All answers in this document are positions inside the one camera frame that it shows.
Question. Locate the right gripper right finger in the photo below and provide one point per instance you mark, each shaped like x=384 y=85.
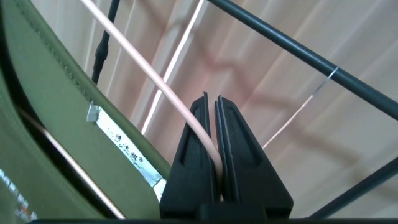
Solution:
x=252 y=174

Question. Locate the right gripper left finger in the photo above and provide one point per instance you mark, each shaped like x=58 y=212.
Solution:
x=186 y=174

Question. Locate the green short-sleeved shirt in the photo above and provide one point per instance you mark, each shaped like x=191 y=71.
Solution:
x=71 y=112

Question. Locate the black clothes rack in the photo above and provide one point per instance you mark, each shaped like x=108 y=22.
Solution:
x=298 y=49

